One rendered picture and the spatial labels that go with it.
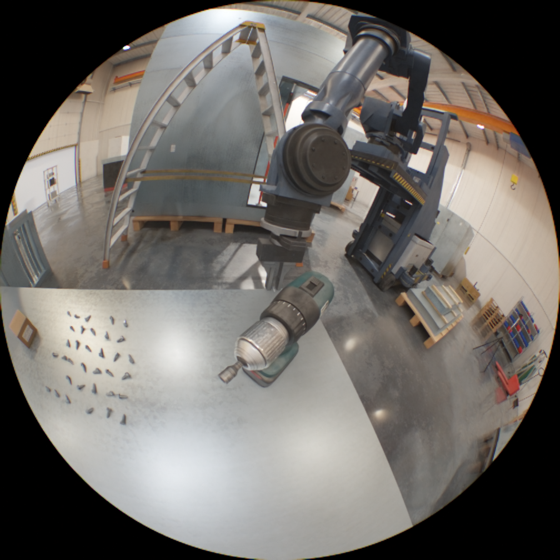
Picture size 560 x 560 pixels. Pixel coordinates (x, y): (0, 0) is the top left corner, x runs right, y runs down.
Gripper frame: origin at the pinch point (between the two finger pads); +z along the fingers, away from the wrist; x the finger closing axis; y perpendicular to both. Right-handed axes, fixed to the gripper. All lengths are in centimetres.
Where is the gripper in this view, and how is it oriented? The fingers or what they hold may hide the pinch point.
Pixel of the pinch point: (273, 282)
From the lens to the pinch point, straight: 53.3
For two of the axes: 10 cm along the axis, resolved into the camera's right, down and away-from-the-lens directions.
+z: -2.0, 8.5, 4.8
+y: -3.3, -5.2, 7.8
